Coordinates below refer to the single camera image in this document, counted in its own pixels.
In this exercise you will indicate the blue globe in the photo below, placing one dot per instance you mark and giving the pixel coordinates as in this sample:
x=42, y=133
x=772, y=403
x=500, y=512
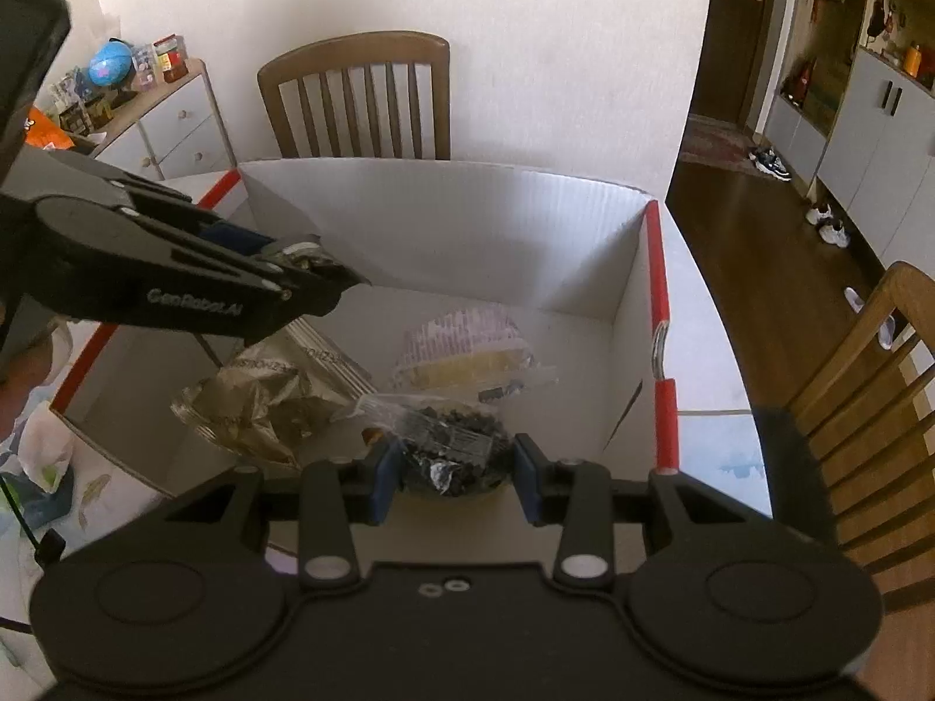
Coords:
x=111, y=64

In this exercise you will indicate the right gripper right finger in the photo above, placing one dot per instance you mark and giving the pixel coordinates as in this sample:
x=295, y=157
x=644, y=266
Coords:
x=575, y=496

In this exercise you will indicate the pink white snack packet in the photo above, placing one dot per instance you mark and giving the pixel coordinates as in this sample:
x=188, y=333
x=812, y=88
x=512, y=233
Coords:
x=476, y=354

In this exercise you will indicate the red white cardboard box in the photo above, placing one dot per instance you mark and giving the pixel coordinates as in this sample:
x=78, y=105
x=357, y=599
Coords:
x=573, y=267

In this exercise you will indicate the clear bag dark snacks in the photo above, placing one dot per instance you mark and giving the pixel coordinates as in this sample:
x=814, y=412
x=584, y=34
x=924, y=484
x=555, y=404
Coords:
x=452, y=449

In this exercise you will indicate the white sneakers pair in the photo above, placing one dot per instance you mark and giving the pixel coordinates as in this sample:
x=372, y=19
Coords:
x=829, y=228

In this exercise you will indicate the white drawer cabinet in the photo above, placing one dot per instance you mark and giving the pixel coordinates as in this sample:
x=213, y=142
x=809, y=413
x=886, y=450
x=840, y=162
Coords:
x=170, y=132

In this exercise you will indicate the orange snack bag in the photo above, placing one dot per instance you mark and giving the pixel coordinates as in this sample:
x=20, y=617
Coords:
x=42, y=133

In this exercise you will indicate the white grey tissue pack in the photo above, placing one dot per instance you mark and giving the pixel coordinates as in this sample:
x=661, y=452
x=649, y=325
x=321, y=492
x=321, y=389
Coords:
x=43, y=447

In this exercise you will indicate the silver brown snack bag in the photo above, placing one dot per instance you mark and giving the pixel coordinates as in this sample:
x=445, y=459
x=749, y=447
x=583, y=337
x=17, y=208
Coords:
x=274, y=396

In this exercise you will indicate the red sauce jar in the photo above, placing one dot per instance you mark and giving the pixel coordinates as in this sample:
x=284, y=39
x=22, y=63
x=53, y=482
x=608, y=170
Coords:
x=170, y=54

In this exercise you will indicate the grey white wall cabinet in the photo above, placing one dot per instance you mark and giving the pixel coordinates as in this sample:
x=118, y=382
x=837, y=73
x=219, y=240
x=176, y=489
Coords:
x=853, y=119

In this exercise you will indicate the light wooden chair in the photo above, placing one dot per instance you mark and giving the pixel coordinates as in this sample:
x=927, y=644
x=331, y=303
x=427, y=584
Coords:
x=863, y=423

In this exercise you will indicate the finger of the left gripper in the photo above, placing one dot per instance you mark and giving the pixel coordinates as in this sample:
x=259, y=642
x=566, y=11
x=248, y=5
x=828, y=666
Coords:
x=317, y=289
x=241, y=241

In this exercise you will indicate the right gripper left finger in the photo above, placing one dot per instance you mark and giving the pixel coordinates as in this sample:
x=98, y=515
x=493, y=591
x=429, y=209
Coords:
x=334, y=498

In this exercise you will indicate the brown wooden chair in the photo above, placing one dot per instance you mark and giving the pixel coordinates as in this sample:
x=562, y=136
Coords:
x=374, y=94

